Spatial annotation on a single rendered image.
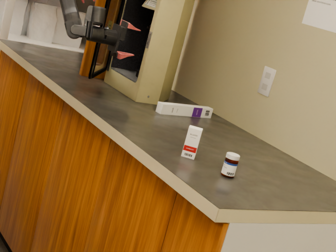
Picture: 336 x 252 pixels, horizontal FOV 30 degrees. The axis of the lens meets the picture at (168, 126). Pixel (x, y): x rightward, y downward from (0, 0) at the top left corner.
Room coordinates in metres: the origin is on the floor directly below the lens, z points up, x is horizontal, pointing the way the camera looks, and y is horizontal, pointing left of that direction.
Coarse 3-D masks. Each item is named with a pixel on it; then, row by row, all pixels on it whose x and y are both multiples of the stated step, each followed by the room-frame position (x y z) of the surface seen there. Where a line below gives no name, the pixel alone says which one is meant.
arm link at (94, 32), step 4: (88, 24) 2.29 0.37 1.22; (96, 24) 2.31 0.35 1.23; (100, 24) 2.30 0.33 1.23; (88, 28) 2.29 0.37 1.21; (92, 28) 2.27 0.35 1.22; (96, 28) 2.28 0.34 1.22; (100, 28) 2.30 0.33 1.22; (88, 32) 2.28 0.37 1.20; (92, 32) 2.27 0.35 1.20; (96, 32) 2.28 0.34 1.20; (100, 32) 2.29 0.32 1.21; (88, 36) 2.28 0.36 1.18; (92, 36) 2.27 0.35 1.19; (96, 36) 2.28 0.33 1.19; (100, 36) 2.29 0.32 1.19; (104, 36) 2.31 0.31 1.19; (92, 40) 2.28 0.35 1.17; (96, 40) 2.29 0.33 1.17; (100, 40) 2.29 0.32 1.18
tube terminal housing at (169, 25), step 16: (160, 0) 2.54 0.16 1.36; (176, 0) 2.58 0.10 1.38; (192, 0) 2.75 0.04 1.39; (160, 16) 2.55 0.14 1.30; (176, 16) 2.59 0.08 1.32; (160, 32) 2.56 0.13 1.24; (176, 32) 2.61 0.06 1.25; (160, 48) 2.57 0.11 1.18; (176, 48) 2.69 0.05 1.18; (144, 64) 2.54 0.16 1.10; (160, 64) 2.58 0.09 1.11; (176, 64) 2.77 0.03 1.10; (112, 80) 2.74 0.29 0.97; (128, 80) 2.62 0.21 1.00; (144, 80) 2.55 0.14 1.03; (160, 80) 2.59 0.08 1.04; (128, 96) 2.59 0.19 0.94; (144, 96) 2.56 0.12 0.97; (160, 96) 2.62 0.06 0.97
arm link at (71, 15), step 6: (60, 0) 2.27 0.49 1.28; (66, 0) 2.27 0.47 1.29; (72, 0) 2.28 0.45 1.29; (66, 6) 2.27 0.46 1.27; (72, 6) 2.27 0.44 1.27; (66, 12) 2.26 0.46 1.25; (72, 12) 2.26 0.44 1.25; (78, 12) 2.27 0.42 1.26; (66, 18) 2.25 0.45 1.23; (72, 18) 2.26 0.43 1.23; (78, 18) 2.26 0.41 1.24; (66, 24) 2.25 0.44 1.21; (72, 24) 2.25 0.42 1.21; (78, 24) 2.26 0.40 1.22; (66, 30) 2.28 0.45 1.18; (72, 36) 2.25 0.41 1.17; (78, 36) 2.25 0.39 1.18
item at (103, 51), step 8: (112, 0) 2.58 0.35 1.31; (120, 0) 2.75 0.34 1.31; (112, 8) 2.62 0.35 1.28; (112, 16) 2.66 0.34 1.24; (112, 24) 2.70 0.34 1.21; (96, 48) 2.49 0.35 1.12; (104, 48) 2.65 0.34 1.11; (104, 56) 2.69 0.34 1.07; (96, 64) 2.56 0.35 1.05; (104, 64) 2.73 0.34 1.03
